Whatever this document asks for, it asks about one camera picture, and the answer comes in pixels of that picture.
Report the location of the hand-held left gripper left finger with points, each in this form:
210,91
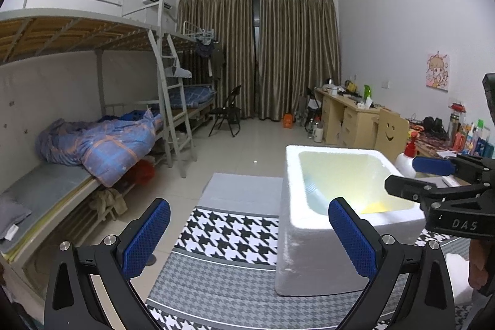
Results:
147,237

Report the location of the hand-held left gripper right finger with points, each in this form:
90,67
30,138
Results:
354,241

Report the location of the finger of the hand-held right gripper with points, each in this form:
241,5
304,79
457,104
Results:
406,186
433,165

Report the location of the white foam box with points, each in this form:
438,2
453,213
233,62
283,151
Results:
294,206

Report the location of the person's right hand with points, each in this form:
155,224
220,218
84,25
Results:
478,264

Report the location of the desk with patterned cover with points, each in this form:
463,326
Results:
429,144

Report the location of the white pump lotion bottle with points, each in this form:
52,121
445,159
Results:
408,160

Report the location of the black headphones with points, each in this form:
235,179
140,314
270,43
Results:
433,124

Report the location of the group of toiletry bottles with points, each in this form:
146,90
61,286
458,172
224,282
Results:
471,138

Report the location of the beige cloth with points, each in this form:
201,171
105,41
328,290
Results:
108,204

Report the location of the wooden chair with smiley cutout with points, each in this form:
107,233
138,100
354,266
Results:
392,131

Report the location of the red bag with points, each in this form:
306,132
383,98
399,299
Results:
144,173

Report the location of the houndstooth tablecloth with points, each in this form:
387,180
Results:
216,276

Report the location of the light wooden desk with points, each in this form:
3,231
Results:
348,121

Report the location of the green bottle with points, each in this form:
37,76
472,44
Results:
367,92

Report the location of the blue plaid quilt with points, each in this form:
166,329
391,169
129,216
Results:
108,144

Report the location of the white jug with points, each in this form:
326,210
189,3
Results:
318,133

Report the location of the grey mattress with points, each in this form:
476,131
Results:
50,191

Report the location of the orange container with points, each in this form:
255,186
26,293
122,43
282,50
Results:
287,121

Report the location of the grey pillow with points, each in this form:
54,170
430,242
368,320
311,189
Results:
11,218

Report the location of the white bed ladder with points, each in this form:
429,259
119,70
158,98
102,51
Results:
172,98

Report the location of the blue mattress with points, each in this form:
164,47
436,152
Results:
193,95

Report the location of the black folding chair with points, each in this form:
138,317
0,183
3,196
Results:
228,109

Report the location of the brown curtain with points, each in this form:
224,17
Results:
301,51
224,51

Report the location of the dark hanging clothes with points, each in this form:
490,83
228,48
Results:
210,57

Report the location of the white metal bunk bed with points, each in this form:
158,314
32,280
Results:
77,24

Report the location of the cartoon wall poster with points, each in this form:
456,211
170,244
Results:
439,71

